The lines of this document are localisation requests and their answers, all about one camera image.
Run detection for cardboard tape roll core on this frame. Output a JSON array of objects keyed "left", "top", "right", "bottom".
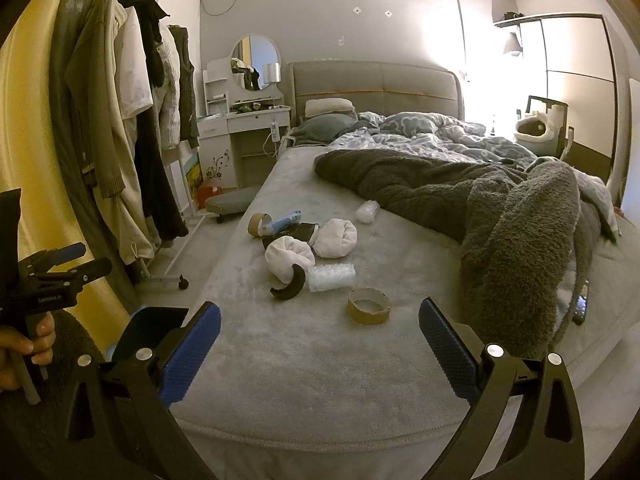
[{"left": 346, "top": 288, "right": 392, "bottom": 326}]

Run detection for black curved plastic piece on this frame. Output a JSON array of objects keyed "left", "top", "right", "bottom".
[{"left": 270, "top": 263, "right": 306, "bottom": 301}]

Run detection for white towel front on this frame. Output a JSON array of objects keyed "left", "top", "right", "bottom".
[{"left": 265, "top": 235, "right": 316, "bottom": 284}]

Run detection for white towel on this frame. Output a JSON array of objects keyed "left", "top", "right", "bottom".
[
  {"left": 312, "top": 218, "right": 358, "bottom": 259},
  {"left": 265, "top": 235, "right": 316, "bottom": 284}
]

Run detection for blue white wipes packet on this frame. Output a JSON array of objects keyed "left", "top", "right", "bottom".
[{"left": 262, "top": 210, "right": 302, "bottom": 236}]

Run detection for small bubble wrap roll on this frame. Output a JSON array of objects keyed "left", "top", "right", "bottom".
[{"left": 355, "top": 200, "right": 381, "bottom": 224}]

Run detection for person's left hand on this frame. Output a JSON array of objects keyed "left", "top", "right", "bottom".
[{"left": 0, "top": 312, "right": 56, "bottom": 391}]

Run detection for yellow curtain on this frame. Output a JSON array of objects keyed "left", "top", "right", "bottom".
[{"left": 1, "top": 0, "right": 139, "bottom": 351}]

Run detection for black hanging garment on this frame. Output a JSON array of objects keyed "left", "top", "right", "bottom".
[{"left": 118, "top": 0, "right": 189, "bottom": 243}]

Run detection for black smartphone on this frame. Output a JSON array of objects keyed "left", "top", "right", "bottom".
[{"left": 573, "top": 281, "right": 589, "bottom": 326}]

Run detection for beige hanging coat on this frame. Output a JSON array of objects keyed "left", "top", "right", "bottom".
[{"left": 64, "top": 0, "right": 154, "bottom": 264}]

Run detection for grey bed with mattress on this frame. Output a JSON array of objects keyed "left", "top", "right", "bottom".
[{"left": 171, "top": 61, "right": 639, "bottom": 479}]

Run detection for dark grey fluffy blanket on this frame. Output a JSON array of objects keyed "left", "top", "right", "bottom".
[{"left": 314, "top": 148, "right": 617, "bottom": 358}]

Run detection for yellow picture book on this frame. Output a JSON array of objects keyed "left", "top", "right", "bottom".
[{"left": 182, "top": 153, "right": 204, "bottom": 202}]

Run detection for grey padded stool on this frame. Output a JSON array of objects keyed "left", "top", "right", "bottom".
[{"left": 205, "top": 185, "right": 260, "bottom": 223}]

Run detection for dark green hanging vest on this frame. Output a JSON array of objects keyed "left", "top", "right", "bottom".
[{"left": 168, "top": 25, "right": 200, "bottom": 148}]

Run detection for white hanging shirt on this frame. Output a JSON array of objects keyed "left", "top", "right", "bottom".
[{"left": 115, "top": 6, "right": 153, "bottom": 119}]

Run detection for white puffer jacket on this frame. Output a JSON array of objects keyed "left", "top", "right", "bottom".
[{"left": 153, "top": 23, "right": 180, "bottom": 151}]

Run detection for blue patterned duvet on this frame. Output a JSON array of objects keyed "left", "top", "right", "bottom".
[{"left": 326, "top": 110, "right": 621, "bottom": 233}]

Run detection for white dressing table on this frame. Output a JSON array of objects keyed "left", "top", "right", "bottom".
[{"left": 198, "top": 58, "right": 291, "bottom": 191}]

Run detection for white plush cat bed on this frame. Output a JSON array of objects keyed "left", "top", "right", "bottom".
[{"left": 514, "top": 112, "right": 558, "bottom": 156}]

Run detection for grey pillow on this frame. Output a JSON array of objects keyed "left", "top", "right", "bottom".
[{"left": 288, "top": 113, "right": 358, "bottom": 146}]

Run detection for round vanity mirror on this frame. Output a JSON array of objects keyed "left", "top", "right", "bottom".
[{"left": 230, "top": 34, "right": 281, "bottom": 91}]

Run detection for beige pillow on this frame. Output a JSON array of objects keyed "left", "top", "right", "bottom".
[{"left": 304, "top": 98, "right": 356, "bottom": 119}]

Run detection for white wardrobe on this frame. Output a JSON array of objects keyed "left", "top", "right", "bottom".
[{"left": 495, "top": 12, "right": 631, "bottom": 182}]

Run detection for white charger with cable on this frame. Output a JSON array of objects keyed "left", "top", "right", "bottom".
[{"left": 262, "top": 119, "right": 281, "bottom": 158}]

